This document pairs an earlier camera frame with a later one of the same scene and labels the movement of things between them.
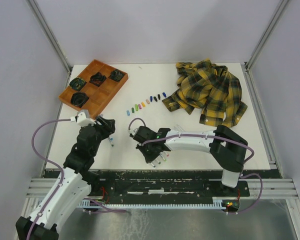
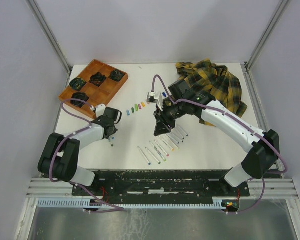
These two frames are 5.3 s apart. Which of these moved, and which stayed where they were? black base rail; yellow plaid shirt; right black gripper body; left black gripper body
Moved: right black gripper body
Stayed: yellow plaid shirt; left black gripper body; black base rail
